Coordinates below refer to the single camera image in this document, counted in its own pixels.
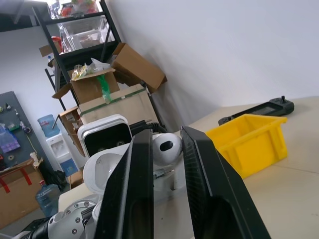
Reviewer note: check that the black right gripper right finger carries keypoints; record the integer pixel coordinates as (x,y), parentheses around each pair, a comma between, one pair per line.
(209,199)

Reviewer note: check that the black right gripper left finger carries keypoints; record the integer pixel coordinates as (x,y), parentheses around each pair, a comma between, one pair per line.
(129,199)

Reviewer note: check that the white earbud case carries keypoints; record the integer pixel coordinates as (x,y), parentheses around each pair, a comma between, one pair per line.
(99,169)

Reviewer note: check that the white earbud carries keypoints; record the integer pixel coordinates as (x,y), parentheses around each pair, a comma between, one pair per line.
(165,149)

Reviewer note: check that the yellow plastic bin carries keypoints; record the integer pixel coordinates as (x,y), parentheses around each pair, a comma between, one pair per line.
(254,149)

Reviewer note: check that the blue water bottle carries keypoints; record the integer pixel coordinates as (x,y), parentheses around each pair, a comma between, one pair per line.
(48,199)
(48,125)

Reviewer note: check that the white water dispenser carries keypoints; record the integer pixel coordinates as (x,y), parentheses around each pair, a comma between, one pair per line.
(61,154)

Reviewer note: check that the large green-taped cardboard box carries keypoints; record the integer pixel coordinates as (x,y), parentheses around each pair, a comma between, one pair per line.
(127,104)

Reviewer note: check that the small open cardboard box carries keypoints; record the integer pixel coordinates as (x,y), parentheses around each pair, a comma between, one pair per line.
(71,124)

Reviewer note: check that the black remote controller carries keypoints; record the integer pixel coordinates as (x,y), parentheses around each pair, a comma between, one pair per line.
(269,108)

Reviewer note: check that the red-taped cardboard box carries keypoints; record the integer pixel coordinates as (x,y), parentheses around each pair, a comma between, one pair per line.
(20,196)

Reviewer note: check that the cardboard box with green bag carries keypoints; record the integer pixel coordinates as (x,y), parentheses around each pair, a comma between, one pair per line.
(87,88)

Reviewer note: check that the tilted open cardboard box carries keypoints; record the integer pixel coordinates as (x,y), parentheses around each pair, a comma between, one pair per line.
(139,67)

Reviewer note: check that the grey tool pegboard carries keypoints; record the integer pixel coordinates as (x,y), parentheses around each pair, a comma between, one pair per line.
(15,129)

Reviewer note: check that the clear bag of yellow items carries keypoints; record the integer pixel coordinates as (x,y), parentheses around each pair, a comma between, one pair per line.
(86,68)

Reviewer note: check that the black metal shelf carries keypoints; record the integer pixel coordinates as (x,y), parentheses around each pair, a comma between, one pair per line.
(53,47)

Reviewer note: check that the clear plastic storage container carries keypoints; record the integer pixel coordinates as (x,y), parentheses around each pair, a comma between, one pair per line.
(84,35)

